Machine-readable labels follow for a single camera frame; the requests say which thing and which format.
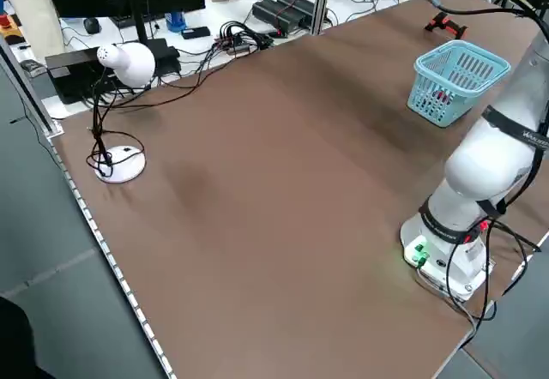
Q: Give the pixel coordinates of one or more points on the dark rounded object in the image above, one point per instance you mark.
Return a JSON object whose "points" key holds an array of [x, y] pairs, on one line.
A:
{"points": [[17, 344]]}

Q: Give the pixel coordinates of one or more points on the small blue box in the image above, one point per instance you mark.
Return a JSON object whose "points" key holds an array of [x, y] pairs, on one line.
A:
{"points": [[175, 21]]}

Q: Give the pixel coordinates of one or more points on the black rectangular box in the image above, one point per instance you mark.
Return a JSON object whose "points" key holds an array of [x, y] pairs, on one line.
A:
{"points": [[68, 74]]}

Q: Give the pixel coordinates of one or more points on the red emergency stop button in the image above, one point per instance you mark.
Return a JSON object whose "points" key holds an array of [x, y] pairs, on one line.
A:
{"points": [[6, 21]]}

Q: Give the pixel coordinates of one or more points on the small flat black device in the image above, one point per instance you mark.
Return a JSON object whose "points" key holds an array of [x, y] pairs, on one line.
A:
{"points": [[195, 32]]}

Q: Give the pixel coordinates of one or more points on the red toy car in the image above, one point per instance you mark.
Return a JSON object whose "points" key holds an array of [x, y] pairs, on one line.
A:
{"points": [[442, 95]]}

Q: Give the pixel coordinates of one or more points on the light blue plastic basket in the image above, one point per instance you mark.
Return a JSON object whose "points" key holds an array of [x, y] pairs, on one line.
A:
{"points": [[461, 81]]}

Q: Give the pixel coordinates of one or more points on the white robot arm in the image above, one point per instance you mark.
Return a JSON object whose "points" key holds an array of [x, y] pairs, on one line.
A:
{"points": [[484, 160]]}

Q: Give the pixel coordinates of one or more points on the black computer mouse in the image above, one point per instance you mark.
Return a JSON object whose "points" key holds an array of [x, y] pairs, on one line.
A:
{"points": [[92, 25]]}

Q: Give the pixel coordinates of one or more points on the white desk lamp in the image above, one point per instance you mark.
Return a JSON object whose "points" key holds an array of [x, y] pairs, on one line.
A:
{"points": [[128, 68]]}

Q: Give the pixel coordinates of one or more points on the aluminium frame rail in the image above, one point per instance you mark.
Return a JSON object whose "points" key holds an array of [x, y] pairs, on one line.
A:
{"points": [[38, 104]]}

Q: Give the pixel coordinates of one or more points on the orange black barcode scanner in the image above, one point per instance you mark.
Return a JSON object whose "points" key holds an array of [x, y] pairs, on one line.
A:
{"points": [[448, 26]]}

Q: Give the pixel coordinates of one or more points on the black keyboard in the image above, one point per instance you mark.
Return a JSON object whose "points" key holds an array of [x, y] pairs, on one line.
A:
{"points": [[122, 21]]}

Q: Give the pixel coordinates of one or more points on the black power supply brick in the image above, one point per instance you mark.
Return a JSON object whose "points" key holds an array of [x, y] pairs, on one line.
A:
{"points": [[274, 12], [300, 6]]}

